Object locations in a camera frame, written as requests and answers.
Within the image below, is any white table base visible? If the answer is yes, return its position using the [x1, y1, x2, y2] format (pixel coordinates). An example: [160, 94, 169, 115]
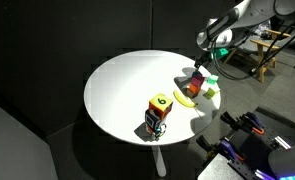
[151, 145, 168, 178]

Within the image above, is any orange block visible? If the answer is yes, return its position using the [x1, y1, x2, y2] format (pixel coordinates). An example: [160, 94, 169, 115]
[188, 83, 201, 95]

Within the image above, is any green block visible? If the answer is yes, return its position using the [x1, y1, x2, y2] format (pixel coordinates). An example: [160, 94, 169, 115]
[206, 74, 220, 85]

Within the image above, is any purple spring clamp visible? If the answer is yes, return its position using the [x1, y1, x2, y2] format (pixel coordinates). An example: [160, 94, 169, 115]
[218, 138, 247, 163]

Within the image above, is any silver aluminium rail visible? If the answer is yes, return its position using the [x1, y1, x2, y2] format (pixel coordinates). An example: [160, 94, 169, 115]
[273, 134, 292, 150]

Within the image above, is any purple clamp with orange tip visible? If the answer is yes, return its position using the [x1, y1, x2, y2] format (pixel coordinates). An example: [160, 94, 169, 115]
[241, 111, 266, 136]

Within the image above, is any lime yellow-green block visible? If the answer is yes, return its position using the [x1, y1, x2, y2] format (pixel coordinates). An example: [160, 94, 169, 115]
[203, 86, 221, 101]

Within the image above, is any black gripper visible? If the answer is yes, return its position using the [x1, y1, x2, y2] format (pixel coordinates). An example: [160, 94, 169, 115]
[193, 52, 211, 73]

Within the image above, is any dark red block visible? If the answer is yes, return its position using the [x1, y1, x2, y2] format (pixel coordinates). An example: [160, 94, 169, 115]
[190, 75, 206, 89]

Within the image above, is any white cube with black marks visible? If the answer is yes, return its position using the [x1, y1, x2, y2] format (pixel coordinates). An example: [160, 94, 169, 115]
[145, 122, 168, 141]

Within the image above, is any orange cube with number six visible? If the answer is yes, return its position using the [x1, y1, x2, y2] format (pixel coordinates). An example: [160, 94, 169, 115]
[148, 92, 174, 121]

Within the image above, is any grey block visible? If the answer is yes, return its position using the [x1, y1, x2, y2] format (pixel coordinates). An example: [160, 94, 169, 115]
[185, 88, 197, 99]

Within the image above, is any black purple equipment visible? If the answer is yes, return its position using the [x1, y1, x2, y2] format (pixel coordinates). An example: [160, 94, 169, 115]
[196, 105, 295, 180]

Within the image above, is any blue block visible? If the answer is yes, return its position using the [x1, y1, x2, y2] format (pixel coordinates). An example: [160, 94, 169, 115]
[192, 68, 204, 80]

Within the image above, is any yellow banana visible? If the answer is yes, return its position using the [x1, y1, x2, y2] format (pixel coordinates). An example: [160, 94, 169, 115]
[172, 89, 199, 109]

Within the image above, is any wooden chair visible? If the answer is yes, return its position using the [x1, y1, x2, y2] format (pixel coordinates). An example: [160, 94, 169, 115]
[224, 28, 292, 84]

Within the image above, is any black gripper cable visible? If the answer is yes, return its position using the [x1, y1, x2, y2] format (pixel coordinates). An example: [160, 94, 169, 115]
[209, 31, 255, 81]

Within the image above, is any robot arm base blue light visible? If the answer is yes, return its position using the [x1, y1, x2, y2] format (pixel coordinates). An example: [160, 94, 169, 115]
[268, 139, 295, 180]

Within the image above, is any teal camera mount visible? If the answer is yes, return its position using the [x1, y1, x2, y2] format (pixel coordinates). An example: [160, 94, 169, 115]
[214, 47, 230, 62]

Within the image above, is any black white patterned cube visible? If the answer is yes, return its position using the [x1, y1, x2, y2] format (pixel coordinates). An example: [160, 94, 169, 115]
[144, 108, 164, 130]

